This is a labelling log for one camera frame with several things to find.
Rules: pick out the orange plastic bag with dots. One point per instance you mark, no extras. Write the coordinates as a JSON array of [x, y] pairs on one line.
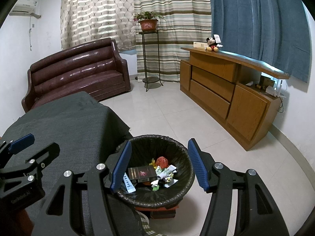
[[162, 161]]

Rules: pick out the small brown box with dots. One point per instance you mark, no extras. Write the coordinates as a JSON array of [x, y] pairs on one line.
[[265, 80]]

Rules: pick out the white flat box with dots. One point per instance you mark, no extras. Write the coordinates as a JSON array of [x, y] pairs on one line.
[[199, 45]]

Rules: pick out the brown leather sofa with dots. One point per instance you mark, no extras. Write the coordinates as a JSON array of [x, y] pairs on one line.
[[73, 71]]

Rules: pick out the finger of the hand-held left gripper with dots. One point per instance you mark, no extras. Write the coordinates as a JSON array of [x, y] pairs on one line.
[[22, 142], [46, 153]]

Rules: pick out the metal plant stand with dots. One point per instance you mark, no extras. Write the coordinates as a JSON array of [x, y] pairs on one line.
[[151, 80]]

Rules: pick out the red stool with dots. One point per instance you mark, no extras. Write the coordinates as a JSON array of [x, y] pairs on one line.
[[162, 212]]

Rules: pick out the white paper tag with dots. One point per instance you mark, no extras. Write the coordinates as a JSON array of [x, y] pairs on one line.
[[217, 38]]

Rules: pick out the blue curtain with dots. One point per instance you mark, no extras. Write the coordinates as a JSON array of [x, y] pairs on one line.
[[258, 22]]

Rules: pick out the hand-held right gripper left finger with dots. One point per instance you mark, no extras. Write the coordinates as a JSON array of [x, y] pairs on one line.
[[120, 169]]

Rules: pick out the person's left forearm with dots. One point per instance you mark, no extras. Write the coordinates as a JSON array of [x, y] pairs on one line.
[[12, 223]]

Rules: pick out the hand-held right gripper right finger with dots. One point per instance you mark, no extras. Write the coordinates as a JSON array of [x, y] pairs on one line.
[[198, 167]]

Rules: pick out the yellow wrapper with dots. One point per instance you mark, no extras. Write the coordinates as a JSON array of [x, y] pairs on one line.
[[153, 163]]

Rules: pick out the small white paper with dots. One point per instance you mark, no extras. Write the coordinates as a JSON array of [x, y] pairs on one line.
[[249, 83]]

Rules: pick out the potted plant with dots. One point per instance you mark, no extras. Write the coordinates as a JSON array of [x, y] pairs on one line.
[[148, 25]]

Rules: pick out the white air conditioner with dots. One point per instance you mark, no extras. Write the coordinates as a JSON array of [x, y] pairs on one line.
[[23, 7]]

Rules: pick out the dark grey tablecloth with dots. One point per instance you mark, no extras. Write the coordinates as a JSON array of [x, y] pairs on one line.
[[73, 123]]

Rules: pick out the black box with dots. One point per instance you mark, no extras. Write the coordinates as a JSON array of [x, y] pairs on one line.
[[141, 173]]

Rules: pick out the light blue tube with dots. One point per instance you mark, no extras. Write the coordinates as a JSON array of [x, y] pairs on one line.
[[129, 185]]

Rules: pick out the beige patterned curtain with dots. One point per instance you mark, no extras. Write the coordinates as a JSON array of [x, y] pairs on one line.
[[98, 12]]

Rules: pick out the wooden cabinet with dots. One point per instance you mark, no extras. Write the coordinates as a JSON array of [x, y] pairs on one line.
[[246, 113]]

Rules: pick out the striped cloth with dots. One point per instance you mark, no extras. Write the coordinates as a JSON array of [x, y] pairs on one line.
[[147, 228]]

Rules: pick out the striped curtain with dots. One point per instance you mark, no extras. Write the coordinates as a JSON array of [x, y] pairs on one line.
[[182, 29]]

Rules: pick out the mouse plush toy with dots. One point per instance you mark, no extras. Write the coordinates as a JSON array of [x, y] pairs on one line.
[[212, 44]]

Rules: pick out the white router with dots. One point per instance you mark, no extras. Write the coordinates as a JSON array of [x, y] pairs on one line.
[[276, 88]]

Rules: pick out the white paper wrapper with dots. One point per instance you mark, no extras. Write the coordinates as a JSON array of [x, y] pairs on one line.
[[157, 183]]

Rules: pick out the trash bin with black bag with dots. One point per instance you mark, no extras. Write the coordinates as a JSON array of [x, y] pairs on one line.
[[182, 167]]

